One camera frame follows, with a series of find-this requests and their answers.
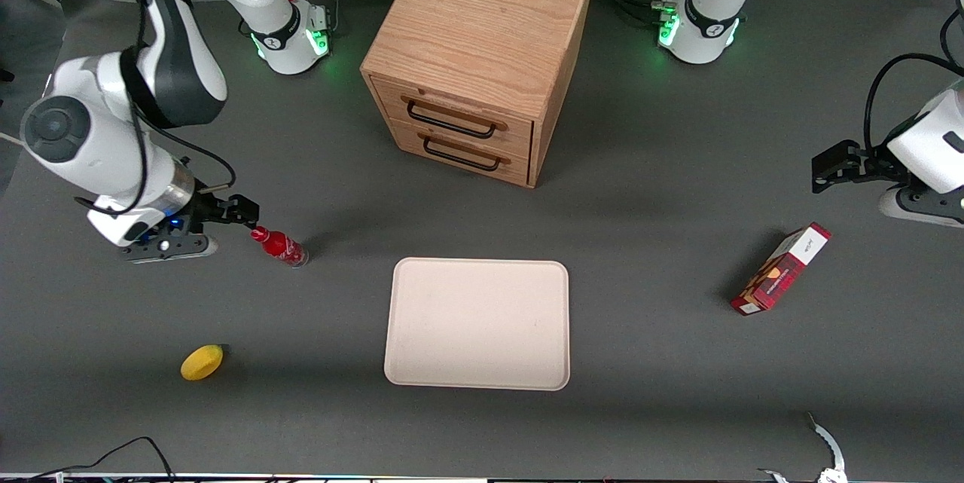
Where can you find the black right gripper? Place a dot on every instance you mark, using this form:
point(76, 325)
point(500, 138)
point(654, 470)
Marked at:
point(208, 209)

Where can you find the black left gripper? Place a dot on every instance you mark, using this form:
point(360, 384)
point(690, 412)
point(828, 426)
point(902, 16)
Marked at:
point(874, 164)

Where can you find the red coke bottle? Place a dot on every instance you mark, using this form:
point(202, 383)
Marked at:
point(282, 247)

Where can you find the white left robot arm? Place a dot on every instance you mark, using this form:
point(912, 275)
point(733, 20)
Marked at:
point(930, 144)

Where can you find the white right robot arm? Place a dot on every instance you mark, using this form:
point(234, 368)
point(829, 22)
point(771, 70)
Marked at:
point(83, 159)

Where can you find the cream rectangular tray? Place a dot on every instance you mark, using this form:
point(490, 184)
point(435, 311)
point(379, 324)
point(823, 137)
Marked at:
point(478, 325)

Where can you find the red cookie box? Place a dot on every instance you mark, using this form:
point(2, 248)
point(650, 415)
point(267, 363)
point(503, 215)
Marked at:
point(779, 272)

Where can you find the yellow lemon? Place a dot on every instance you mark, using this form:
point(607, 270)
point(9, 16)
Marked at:
point(201, 363)

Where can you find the wooden upper drawer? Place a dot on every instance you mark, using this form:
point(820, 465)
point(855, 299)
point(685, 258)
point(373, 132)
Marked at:
point(392, 102)

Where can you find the wooden drawer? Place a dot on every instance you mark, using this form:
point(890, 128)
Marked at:
point(392, 102)
point(520, 170)

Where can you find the white curved plastic strip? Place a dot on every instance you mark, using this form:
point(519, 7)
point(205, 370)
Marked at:
point(834, 447)

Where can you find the wooden lower drawer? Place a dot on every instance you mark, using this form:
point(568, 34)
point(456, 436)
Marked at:
point(520, 170)

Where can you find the wooden drawer cabinet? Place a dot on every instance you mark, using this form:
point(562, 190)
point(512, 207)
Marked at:
point(482, 16)

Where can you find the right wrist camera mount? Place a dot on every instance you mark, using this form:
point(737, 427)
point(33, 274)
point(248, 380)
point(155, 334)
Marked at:
point(184, 246)

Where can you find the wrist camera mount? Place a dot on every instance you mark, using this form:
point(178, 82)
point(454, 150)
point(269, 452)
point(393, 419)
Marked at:
point(184, 246)
point(904, 208)

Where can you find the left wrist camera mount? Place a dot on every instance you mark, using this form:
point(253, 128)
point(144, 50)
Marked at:
point(904, 208)

